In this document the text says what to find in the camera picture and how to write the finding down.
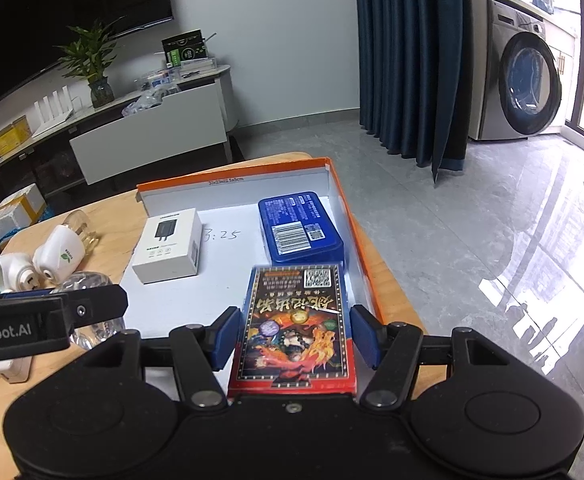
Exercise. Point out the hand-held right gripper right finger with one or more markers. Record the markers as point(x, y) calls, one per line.
point(367, 335)

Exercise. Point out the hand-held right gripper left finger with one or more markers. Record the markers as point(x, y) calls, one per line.
point(224, 335)

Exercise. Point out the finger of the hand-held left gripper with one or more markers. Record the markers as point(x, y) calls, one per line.
point(97, 305)

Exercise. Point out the clear glass bottle grey cap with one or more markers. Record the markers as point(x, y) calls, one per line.
point(97, 335)

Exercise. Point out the white repellent heater with bottle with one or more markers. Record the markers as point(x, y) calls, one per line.
point(59, 257)

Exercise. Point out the orange white cardboard box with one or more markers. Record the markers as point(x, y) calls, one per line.
point(232, 270)

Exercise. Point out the blue playing card box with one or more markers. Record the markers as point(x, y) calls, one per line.
point(297, 330)

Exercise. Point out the white charger packaging box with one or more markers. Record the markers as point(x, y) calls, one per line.
point(167, 252)

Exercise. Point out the blue tin box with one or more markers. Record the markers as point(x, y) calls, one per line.
point(299, 230)

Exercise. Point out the white cube charger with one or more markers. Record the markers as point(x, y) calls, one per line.
point(12, 370)

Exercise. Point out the white plug adapter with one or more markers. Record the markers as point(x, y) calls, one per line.
point(14, 272)

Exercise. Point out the cardboard box yellow tape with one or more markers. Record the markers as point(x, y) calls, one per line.
point(19, 207)

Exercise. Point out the low television cabinet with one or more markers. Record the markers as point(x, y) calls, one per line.
point(37, 160)

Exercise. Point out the yellow tin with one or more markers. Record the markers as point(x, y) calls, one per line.
point(12, 137)

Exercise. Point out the white router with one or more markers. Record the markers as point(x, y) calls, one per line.
point(52, 117)

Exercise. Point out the clear bag of small parts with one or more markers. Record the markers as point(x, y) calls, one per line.
point(147, 102)

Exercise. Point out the plant in glass vase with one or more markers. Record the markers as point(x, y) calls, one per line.
point(99, 90)

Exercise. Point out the clear plastic boxes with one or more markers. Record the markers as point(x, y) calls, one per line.
point(172, 75)

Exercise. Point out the black green box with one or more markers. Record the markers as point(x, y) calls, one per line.
point(184, 47)

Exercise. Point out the dark blue curtain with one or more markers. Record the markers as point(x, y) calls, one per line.
point(412, 60)

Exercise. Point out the black television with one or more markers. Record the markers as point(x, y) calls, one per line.
point(47, 10)

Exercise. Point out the silver washing machine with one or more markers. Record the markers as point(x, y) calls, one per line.
point(522, 75)

